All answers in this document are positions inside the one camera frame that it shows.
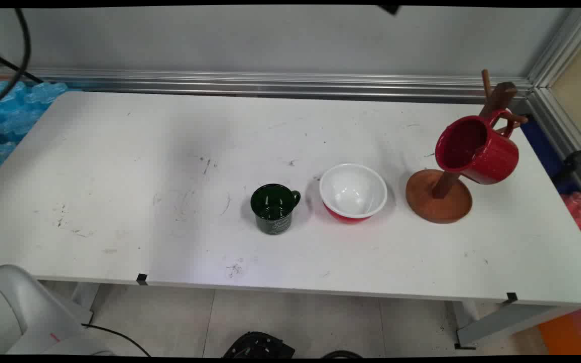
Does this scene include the red ceramic mug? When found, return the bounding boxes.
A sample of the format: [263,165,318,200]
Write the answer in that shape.
[435,109,519,185]

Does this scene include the dark green enamel mug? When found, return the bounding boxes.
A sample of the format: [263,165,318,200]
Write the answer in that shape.
[250,184,301,235]

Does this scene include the red bowl white inside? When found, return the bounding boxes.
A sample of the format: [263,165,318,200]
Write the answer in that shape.
[319,163,388,224]

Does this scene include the brown wooden mug tree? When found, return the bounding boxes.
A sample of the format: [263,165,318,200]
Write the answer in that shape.
[405,69,529,224]

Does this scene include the black device on floor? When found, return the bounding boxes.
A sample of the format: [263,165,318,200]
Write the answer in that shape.
[222,331,296,358]

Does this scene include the grey table leg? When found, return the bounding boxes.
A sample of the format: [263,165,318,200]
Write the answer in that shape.
[71,282,100,323]
[454,301,581,349]

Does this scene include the black stand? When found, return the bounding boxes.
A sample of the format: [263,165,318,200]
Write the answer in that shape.
[553,136,581,185]

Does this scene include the red plastic bag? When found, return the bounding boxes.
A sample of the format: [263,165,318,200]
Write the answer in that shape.
[560,192,581,260]

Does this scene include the thin black rod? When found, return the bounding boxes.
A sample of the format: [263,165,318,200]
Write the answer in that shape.
[0,49,44,84]

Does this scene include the beige panel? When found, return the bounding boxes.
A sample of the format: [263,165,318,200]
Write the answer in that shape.
[550,30,581,144]

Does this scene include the orange box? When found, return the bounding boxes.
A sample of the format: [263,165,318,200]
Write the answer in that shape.
[538,308,581,355]

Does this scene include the long aluminium frame rail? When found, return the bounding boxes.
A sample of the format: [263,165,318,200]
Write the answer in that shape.
[21,68,533,104]

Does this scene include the thin black floor cable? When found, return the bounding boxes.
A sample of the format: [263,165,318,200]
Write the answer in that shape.
[81,323,152,357]

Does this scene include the slanted aluminium frame post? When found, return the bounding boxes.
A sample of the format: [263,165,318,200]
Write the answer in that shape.
[525,8,581,212]

